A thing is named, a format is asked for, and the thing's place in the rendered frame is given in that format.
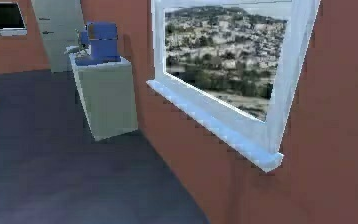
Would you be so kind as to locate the pale green cabinet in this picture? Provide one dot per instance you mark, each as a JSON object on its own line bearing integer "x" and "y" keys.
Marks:
{"x": 107, "y": 96}

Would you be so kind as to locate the blue coffee machine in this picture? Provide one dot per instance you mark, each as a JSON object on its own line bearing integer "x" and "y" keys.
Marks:
{"x": 102, "y": 43}

